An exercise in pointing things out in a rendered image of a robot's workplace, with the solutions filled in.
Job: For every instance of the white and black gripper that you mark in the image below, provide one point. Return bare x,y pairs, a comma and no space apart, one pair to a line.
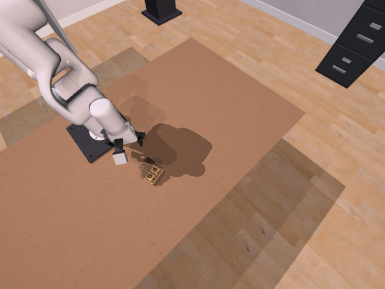
129,136

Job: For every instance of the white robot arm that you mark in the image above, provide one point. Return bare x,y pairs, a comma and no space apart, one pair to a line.
75,95

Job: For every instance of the tan wooden calendar cube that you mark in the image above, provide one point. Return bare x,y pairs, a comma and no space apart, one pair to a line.
150,177
155,170

